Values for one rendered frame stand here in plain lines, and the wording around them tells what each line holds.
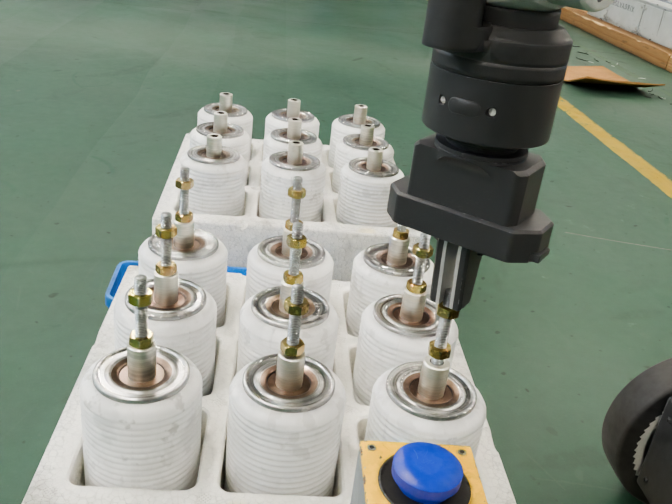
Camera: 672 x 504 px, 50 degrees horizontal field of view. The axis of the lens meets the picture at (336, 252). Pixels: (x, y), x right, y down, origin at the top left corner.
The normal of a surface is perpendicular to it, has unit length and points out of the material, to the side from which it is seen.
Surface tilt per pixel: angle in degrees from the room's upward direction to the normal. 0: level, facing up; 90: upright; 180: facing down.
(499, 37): 45
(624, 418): 73
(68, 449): 0
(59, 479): 0
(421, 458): 0
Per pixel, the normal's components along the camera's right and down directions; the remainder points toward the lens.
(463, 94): -0.59, 0.30
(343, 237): 0.06, 0.45
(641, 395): -0.75, -0.55
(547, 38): 0.40, -0.32
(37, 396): 0.11, -0.89
